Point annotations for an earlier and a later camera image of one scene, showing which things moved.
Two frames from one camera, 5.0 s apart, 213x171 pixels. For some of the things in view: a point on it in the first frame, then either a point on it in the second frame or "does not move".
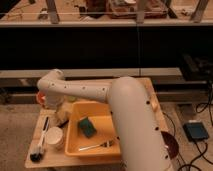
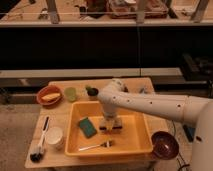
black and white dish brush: x=37 y=155 does not move
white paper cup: x=54 y=138 does not move
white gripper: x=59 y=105 → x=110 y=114
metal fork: x=105 y=144 does not move
